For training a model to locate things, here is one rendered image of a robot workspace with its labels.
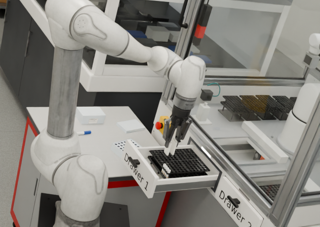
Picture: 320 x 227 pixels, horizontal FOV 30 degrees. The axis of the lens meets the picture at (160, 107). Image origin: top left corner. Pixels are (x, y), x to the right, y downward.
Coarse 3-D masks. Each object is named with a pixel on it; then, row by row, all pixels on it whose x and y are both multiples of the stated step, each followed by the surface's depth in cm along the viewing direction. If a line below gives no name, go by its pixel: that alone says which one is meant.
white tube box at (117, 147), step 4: (124, 140) 289; (132, 140) 291; (112, 144) 283; (116, 144) 285; (120, 144) 285; (124, 144) 286; (136, 144) 289; (112, 148) 284; (116, 148) 282; (120, 148) 283; (116, 152) 282; (120, 152) 280; (120, 156) 281
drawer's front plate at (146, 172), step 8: (128, 144) 262; (128, 152) 263; (136, 152) 256; (128, 160) 263; (144, 160) 252; (128, 168) 263; (136, 168) 256; (144, 168) 250; (136, 176) 256; (144, 176) 250; (152, 176) 244; (144, 184) 250; (152, 184) 244; (144, 192) 250; (152, 192) 246
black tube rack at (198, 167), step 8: (160, 152) 267; (176, 152) 270; (184, 152) 272; (192, 152) 275; (152, 160) 265; (168, 160) 262; (176, 160) 264; (184, 160) 266; (192, 160) 268; (200, 160) 270; (160, 168) 261; (176, 168) 258; (184, 168) 260; (192, 168) 262; (200, 168) 264; (208, 168) 265; (176, 176) 258; (184, 176) 261; (192, 176) 263
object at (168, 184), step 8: (144, 152) 269; (200, 152) 277; (208, 160) 273; (160, 176) 262; (200, 176) 259; (208, 176) 261; (216, 176) 262; (160, 184) 249; (168, 184) 251; (176, 184) 253; (184, 184) 255; (192, 184) 258; (200, 184) 260; (208, 184) 262
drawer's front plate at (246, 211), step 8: (224, 184) 256; (232, 184) 253; (216, 192) 261; (224, 192) 256; (232, 192) 251; (224, 200) 256; (240, 200) 246; (232, 208) 251; (240, 208) 246; (248, 208) 242; (232, 216) 251; (248, 216) 242; (256, 216) 238; (240, 224) 246; (248, 224) 242; (256, 224) 238
